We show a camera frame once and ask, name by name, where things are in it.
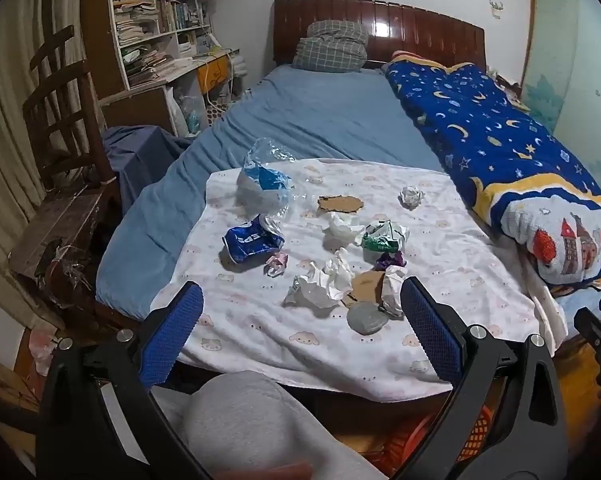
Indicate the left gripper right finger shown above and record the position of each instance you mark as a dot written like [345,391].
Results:
[437,328]

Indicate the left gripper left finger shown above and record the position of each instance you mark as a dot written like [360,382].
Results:
[164,333]

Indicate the grey stone-like trash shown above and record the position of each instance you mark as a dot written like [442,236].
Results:
[366,319]

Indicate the purple wrapper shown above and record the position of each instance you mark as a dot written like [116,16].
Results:
[389,259]

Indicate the brown cardboard piece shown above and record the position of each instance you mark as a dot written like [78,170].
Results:
[366,287]

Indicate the green white wrapper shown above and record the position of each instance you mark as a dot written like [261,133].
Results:
[384,236]

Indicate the large white tissue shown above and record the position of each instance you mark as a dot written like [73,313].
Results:
[322,288]

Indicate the crushed blue can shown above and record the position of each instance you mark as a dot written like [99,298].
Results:
[261,236]

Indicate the small white paper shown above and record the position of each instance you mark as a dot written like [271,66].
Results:
[411,197]

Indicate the round cardboard piece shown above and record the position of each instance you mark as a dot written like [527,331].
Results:
[345,204]

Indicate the pink paper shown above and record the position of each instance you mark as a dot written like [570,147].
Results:
[276,265]

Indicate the dark wooden chair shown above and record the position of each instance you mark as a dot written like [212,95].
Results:
[59,252]

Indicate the blue star moon quilt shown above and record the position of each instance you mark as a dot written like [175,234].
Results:
[508,169]

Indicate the white patterned cloth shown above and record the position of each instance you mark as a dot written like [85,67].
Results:
[293,327]

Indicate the crushed clear plastic bottle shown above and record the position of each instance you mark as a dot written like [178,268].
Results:
[263,188]

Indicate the dark blue cloth heap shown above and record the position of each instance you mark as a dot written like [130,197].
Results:
[140,156]

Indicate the glass sliding door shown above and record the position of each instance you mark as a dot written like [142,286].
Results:
[562,83]

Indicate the blue bed sheet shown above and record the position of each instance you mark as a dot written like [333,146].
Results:
[309,114]

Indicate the wooden bookshelf with books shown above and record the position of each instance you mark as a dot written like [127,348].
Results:
[154,62]

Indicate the grey plaid pillow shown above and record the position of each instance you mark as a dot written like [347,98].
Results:
[332,46]

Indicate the dark wooden headboard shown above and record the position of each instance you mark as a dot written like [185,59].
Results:
[391,27]

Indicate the beige curtain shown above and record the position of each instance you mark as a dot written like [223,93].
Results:
[24,26]

